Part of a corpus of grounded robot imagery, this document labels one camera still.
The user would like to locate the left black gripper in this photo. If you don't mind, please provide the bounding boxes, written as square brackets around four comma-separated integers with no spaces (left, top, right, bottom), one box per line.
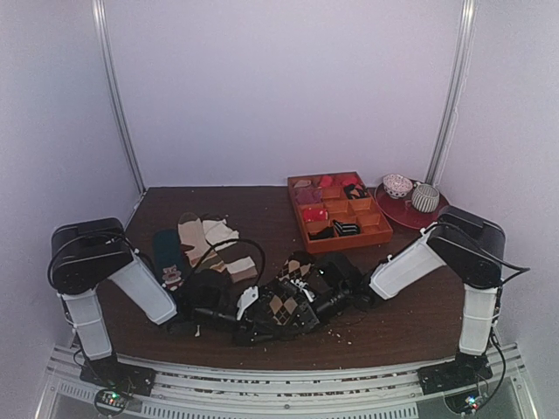
[195,303,280,347]

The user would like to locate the brown argyle sock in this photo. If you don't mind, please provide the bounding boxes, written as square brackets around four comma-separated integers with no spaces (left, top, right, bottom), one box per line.
[260,251,318,338]

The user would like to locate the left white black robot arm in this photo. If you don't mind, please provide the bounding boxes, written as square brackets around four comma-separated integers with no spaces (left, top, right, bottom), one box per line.
[47,217,263,388]

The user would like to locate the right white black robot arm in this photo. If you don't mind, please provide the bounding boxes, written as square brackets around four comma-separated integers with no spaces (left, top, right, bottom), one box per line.
[271,206,506,386]

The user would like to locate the black white striped rolled sock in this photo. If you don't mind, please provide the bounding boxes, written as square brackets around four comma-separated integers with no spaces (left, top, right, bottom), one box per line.
[332,220,362,237]

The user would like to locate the wooden compartment tray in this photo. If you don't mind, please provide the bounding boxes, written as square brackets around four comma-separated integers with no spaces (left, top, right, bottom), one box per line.
[287,171,393,254]

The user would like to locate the striped beige brown sock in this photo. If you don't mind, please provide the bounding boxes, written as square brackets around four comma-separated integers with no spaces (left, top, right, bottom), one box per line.
[177,212,258,283]

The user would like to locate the purple rolled sock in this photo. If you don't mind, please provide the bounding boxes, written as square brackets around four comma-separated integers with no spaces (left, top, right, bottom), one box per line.
[294,188,322,205]

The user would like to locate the dark teal cartoon sock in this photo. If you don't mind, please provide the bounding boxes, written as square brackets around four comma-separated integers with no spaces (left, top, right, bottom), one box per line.
[152,230,189,292]

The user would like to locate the black red rolled sock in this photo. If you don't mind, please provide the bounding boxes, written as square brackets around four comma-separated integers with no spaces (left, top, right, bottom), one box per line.
[343,183,369,200]

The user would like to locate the red round plate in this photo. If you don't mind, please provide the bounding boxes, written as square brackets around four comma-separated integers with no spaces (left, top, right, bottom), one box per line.
[373,184,449,230]

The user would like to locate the dotted white bowl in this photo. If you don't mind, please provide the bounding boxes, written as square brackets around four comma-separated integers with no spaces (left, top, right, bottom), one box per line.
[383,174,414,199]

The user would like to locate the striped white cup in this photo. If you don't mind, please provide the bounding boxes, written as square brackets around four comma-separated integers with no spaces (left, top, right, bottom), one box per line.
[411,182,440,213]

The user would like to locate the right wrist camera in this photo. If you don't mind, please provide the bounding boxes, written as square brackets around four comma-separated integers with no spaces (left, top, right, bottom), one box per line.
[315,252,362,292]

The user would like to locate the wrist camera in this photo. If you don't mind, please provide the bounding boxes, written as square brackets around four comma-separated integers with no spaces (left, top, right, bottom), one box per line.
[183,270,231,311]
[315,252,362,292]

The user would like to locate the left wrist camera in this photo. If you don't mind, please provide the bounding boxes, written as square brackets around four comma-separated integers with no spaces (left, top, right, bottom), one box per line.
[183,270,231,311]

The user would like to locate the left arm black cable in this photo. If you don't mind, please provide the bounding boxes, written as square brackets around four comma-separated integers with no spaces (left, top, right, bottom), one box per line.
[187,237,268,298]

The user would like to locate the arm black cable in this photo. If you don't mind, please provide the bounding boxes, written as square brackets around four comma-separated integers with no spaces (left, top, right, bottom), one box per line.
[475,248,533,411]
[187,237,268,298]

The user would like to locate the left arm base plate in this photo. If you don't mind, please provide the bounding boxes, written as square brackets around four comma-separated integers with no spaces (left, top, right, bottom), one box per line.
[79,354,156,396]

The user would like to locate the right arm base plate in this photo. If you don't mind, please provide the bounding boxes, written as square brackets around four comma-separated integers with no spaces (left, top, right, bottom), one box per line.
[418,353,493,395]

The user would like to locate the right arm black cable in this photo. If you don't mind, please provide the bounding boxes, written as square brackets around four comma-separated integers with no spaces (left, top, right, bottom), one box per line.
[475,248,533,411]

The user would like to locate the aluminium front rail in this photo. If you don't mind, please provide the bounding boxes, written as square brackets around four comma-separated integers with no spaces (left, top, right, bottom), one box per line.
[32,344,543,418]

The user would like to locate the right aluminium frame post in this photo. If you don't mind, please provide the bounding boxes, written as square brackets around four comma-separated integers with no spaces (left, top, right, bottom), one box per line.
[424,0,478,188]

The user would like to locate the aluminium frame post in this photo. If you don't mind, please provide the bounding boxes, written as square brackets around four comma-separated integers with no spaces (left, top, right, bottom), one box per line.
[91,0,147,196]
[424,0,478,188]

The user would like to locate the left aluminium frame post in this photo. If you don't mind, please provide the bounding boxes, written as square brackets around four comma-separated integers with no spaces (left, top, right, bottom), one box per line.
[91,0,147,196]

